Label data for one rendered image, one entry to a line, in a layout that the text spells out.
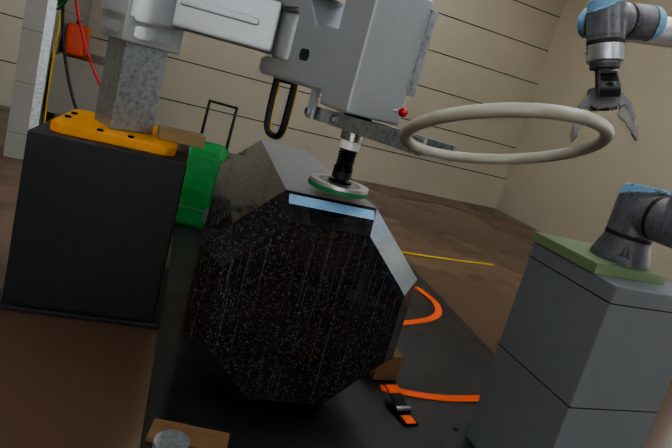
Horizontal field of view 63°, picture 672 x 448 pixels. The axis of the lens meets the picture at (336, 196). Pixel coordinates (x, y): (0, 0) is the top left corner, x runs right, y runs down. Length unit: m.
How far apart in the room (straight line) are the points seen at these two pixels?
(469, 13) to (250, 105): 3.32
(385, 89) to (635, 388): 1.29
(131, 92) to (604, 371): 2.07
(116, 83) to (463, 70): 6.32
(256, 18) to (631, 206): 1.59
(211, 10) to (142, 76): 0.41
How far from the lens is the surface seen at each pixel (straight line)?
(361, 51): 1.77
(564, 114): 1.19
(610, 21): 1.56
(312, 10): 2.20
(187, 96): 7.13
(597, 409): 2.10
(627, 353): 2.05
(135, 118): 2.54
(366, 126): 1.73
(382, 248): 1.93
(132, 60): 2.49
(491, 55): 8.45
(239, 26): 2.42
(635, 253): 2.08
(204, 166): 3.86
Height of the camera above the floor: 1.21
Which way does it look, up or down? 11 degrees down
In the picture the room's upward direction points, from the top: 15 degrees clockwise
